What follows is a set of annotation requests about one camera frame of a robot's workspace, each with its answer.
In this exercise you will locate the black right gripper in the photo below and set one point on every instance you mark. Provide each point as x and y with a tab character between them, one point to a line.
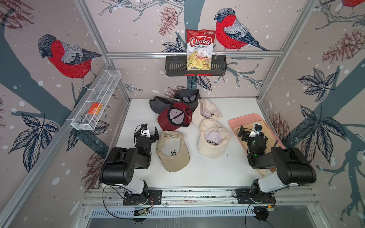
252	138

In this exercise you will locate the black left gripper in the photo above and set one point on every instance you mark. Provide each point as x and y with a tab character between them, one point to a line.
146	137

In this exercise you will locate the cream Colorado baseball cap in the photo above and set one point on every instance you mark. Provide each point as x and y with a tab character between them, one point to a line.
213	139

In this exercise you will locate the khaki baseball cap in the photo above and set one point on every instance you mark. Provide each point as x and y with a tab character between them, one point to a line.
172	151

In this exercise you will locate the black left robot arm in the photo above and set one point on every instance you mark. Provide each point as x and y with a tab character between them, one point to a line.
119	167

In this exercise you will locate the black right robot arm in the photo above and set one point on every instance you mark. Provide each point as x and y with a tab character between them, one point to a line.
291	167

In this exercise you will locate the dark grey baseball cap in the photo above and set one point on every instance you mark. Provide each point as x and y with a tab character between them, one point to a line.
159	104

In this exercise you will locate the red baseball cap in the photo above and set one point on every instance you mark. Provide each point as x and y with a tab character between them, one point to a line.
175	116

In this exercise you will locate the cream baseball cap rear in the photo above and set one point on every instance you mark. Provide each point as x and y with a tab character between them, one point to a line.
205	110

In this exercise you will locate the black baseball cap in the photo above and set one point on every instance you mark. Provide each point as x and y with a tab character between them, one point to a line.
189	97

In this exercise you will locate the orange box in basket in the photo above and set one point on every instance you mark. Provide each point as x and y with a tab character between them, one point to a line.
94	109

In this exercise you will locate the Chuba cassava chips bag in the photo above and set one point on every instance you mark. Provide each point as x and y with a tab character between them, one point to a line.
199	49

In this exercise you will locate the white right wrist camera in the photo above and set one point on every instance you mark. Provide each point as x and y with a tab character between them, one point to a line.
257	128

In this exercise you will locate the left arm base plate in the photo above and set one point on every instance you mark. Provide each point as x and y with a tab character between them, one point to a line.
149	198

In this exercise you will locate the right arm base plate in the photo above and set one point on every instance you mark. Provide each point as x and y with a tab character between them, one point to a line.
244	196

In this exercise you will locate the white wire wall basket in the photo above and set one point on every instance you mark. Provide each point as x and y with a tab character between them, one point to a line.
101	93

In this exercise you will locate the black wall basket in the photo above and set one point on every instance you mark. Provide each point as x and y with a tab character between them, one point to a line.
177	67

